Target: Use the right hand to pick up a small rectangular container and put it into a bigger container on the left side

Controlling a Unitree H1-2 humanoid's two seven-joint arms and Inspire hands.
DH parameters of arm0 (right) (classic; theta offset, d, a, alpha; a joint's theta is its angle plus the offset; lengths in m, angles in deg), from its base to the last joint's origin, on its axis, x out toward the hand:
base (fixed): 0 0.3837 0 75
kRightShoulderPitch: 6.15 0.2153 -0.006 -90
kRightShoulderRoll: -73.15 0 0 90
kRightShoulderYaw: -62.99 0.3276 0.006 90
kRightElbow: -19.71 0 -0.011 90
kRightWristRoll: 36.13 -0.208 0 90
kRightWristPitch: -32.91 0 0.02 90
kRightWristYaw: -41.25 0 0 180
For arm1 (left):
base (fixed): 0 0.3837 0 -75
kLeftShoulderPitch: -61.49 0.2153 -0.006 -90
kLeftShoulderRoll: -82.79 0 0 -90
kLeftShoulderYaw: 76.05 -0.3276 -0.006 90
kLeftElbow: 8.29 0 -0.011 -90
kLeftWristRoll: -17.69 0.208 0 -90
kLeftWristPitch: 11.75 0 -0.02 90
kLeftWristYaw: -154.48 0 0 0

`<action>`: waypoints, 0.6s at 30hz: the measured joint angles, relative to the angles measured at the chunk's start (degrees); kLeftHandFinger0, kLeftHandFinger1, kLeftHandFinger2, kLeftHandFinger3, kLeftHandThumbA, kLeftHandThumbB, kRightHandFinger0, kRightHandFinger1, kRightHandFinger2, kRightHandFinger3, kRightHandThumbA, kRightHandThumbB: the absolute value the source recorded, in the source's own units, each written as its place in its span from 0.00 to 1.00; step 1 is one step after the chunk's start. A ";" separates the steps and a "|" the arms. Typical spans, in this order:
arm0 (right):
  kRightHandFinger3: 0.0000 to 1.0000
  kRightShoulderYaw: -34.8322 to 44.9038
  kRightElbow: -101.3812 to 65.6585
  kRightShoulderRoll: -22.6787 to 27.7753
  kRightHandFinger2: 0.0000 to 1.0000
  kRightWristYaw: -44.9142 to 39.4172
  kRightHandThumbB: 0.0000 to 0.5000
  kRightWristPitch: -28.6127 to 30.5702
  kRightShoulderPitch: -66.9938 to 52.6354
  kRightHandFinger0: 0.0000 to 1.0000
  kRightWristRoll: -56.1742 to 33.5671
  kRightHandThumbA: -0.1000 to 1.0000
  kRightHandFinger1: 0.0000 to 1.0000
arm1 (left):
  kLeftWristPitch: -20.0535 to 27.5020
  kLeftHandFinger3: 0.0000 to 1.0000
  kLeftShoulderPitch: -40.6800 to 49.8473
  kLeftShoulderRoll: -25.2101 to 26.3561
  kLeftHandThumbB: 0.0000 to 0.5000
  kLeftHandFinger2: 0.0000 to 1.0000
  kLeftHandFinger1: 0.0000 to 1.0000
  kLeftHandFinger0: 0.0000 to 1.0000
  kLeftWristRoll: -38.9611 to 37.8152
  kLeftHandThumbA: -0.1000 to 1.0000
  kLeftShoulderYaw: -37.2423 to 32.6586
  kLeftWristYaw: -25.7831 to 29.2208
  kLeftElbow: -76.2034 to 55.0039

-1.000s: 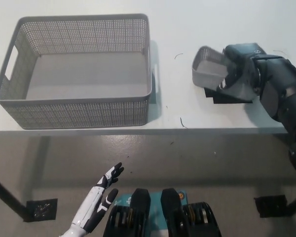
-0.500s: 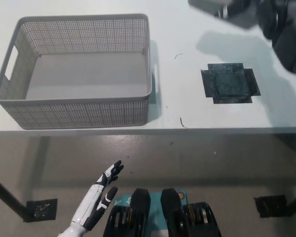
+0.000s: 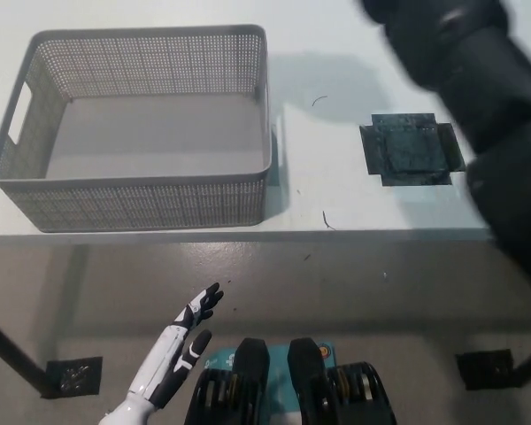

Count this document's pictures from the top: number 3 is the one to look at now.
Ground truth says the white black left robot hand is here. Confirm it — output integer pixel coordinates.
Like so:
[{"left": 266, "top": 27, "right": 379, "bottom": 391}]
[{"left": 126, "top": 282, "right": 225, "bottom": 409}]

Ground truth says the large grey perforated basket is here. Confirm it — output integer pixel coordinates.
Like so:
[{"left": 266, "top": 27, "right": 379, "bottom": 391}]
[{"left": 0, "top": 24, "right": 284, "bottom": 235}]

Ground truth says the black tape patch on table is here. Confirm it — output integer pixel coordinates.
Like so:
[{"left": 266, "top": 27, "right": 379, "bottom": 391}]
[{"left": 358, "top": 112, "right": 466, "bottom": 188}]

